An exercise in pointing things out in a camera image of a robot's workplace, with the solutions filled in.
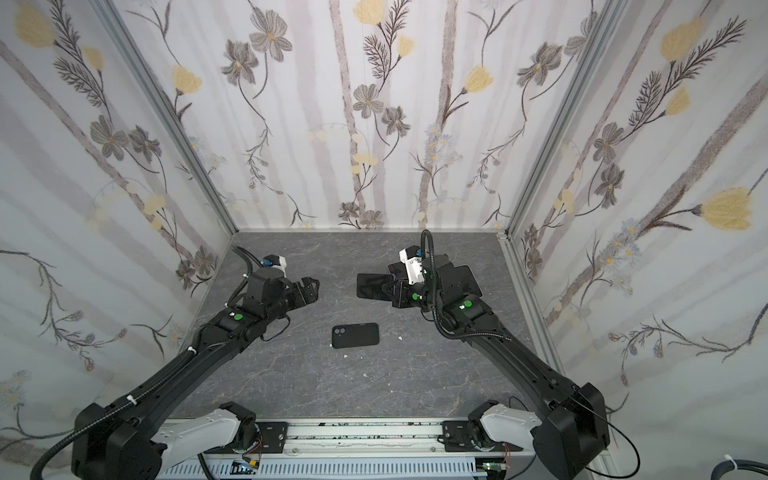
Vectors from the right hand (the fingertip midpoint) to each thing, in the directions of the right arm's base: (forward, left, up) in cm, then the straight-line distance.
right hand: (380, 281), depth 72 cm
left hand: (+4, +21, -7) cm, 22 cm away
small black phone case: (-3, +7, -28) cm, 30 cm away
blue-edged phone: (+11, +3, -21) cm, 25 cm away
